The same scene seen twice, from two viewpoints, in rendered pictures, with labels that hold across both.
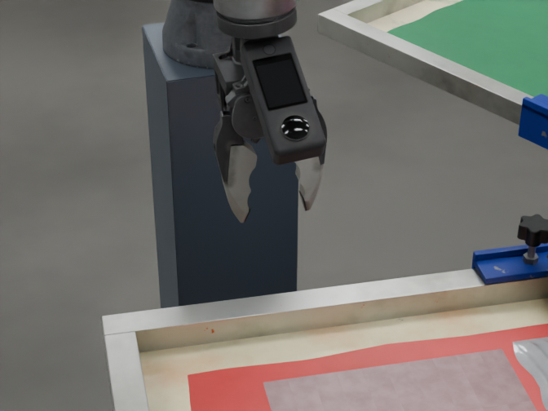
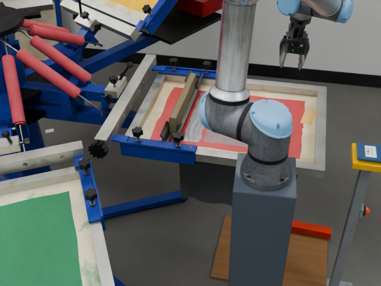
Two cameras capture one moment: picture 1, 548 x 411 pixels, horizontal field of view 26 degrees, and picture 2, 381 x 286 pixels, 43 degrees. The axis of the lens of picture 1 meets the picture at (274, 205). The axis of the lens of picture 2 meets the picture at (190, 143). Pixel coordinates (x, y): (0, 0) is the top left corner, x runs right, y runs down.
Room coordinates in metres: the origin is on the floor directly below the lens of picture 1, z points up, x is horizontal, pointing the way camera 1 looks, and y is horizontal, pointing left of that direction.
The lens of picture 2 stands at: (2.53, 0.34, 2.18)
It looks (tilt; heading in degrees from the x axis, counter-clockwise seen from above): 39 degrees down; 206
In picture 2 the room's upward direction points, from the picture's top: 1 degrees counter-clockwise
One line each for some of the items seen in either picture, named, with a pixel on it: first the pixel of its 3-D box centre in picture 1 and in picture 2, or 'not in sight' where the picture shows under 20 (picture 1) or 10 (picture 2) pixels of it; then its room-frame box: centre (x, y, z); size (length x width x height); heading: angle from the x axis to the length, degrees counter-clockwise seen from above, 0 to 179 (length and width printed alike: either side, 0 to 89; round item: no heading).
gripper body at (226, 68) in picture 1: (258, 65); (297, 34); (0.98, 0.01, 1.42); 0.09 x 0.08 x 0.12; 14
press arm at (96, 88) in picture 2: not in sight; (105, 93); (1.05, -0.78, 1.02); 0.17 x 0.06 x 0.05; 102
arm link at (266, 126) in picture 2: not in sight; (267, 128); (1.47, 0.07, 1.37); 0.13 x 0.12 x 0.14; 81
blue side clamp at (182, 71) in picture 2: not in sight; (190, 76); (0.72, -0.52, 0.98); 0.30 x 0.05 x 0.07; 102
